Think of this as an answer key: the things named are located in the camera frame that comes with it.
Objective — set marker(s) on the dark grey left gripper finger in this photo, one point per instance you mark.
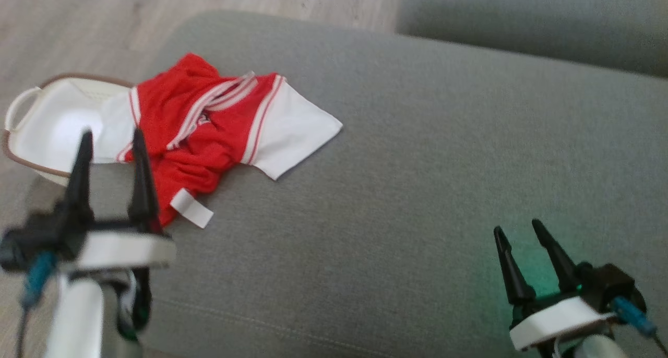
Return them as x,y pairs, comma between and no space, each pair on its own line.
79,180
142,186

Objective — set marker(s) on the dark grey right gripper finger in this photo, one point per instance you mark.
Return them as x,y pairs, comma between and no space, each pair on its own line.
512,269
558,259

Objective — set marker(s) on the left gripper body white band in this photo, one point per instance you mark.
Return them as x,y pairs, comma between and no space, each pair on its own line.
120,248

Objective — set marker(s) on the white laundry basket brown rim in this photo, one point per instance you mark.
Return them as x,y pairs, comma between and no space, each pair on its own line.
57,123

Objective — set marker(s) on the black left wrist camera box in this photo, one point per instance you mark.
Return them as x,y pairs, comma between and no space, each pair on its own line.
28,240

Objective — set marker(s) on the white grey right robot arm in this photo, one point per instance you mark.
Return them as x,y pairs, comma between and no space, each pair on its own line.
589,347

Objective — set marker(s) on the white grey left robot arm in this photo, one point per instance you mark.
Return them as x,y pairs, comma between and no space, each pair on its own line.
78,316

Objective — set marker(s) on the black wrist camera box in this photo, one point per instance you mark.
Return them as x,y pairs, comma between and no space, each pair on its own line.
610,285
28,240

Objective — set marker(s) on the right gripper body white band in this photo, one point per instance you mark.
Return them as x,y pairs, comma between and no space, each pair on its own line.
558,321

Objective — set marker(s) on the red and white jersey shirt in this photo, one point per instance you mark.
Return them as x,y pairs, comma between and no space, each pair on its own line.
209,123

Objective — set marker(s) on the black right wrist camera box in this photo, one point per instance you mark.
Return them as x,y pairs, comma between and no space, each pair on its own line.
610,285

